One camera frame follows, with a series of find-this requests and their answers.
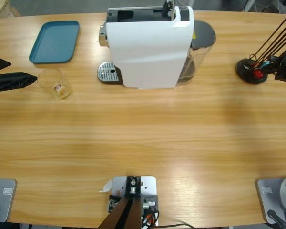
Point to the white capsule coffee machine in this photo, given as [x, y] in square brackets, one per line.
[147, 52]

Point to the black capsule holder with rods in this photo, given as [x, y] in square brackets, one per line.
[244, 74]

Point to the white mount plate dark post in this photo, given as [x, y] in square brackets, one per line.
[147, 186]

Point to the red coffee capsule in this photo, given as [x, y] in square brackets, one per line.
[258, 74]

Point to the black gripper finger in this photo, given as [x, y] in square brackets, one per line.
[12, 81]
[0, 64]

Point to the teal coffee capsule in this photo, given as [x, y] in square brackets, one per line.
[267, 64]

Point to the metal drip tray grate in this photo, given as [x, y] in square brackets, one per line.
[107, 71]

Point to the grey metal frame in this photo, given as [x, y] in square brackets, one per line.
[271, 6]

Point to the clear drinking glass red label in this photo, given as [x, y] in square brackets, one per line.
[50, 78]

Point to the teal plastic tray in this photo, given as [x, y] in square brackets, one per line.
[54, 43]

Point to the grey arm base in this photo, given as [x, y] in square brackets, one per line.
[274, 198]
[4, 198]

